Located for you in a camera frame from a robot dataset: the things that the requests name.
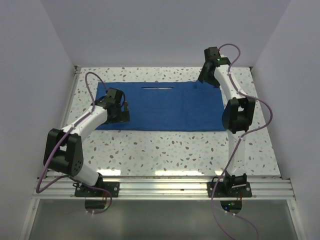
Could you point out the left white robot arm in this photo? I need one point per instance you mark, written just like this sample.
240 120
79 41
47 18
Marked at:
64 147

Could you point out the aluminium rail frame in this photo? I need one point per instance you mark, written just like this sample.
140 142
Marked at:
175 165

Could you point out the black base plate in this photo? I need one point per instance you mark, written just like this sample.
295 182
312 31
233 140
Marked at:
239 192
82 191

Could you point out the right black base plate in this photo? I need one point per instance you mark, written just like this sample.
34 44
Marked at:
239 192

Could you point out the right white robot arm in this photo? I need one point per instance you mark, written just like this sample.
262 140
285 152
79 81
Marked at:
237 118

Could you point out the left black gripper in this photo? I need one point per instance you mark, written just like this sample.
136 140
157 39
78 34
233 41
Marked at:
123 116

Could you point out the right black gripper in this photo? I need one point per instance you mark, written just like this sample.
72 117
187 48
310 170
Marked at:
203 77

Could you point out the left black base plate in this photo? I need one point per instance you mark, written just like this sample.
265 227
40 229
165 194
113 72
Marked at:
82 191

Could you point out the blue surgical cloth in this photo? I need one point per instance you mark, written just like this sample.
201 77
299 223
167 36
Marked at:
188 106

